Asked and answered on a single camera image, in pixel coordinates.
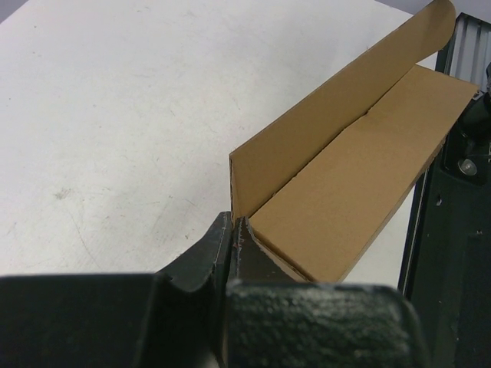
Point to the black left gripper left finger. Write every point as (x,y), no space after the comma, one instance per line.
(168,318)

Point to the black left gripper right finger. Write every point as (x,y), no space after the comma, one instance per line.
(284,323)

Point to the brown cardboard box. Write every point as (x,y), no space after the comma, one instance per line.
(319,184)

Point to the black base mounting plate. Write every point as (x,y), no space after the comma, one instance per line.
(445,271)

